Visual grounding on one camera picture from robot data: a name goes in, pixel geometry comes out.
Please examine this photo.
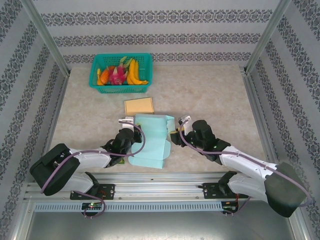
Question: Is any orange paper box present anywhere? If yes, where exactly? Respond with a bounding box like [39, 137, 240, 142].
[124, 97, 155, 115]

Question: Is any light blue paper box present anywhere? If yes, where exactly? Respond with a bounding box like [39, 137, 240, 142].
[127, 113, 176, 170]

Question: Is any teal plastic basket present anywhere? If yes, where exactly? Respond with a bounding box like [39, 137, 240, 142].
[89, 52, 154, 95]

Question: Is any yellow banana bunch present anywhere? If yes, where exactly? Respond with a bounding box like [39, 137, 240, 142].
[126, 58, 149, 86]

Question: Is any pink dragon fruit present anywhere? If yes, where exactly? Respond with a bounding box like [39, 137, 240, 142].
[107, 63, 130, 86]

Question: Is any orange mango fruit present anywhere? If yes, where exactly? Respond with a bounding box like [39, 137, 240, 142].
[96, 68, 111, 86]

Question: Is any grey metal tray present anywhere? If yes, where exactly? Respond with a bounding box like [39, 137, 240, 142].
[14, 199, 308, 240]

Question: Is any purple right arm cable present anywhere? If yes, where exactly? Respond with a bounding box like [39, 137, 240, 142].
[178, 119, 312, 217]

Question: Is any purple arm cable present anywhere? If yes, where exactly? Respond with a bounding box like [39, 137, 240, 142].
[178, 119, 312, 217]
[41, 122, 147, 219]

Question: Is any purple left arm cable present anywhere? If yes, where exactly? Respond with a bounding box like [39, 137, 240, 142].
[41, 122, 147, 219]

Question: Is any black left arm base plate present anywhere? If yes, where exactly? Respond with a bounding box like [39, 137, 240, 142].
[69, 183, 116, 201]

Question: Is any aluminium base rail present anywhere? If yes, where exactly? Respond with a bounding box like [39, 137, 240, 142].
[23, 171, 296, 201]

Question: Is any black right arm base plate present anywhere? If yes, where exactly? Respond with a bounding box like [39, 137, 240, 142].
[202, 181, 251, 200]

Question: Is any aluminium side rail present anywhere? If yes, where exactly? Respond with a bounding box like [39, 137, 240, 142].
[34, 73, 71, 183]
[241, 67, 285, 180]

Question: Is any grey slotted cable duct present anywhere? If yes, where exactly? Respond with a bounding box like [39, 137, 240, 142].
[33, 201, 223, 213]

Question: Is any aluminium frame post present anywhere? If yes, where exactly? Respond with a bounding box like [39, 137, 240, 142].
[21, 0, 72, 76]
[244, 0, 292, 73]

